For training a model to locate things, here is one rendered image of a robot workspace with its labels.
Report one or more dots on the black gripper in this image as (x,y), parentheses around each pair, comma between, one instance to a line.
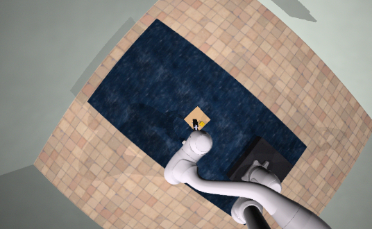
(195,124)

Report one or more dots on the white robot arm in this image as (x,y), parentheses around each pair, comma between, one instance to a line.
(260,188)

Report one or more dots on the peach square mat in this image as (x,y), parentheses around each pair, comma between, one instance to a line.
(198,114)

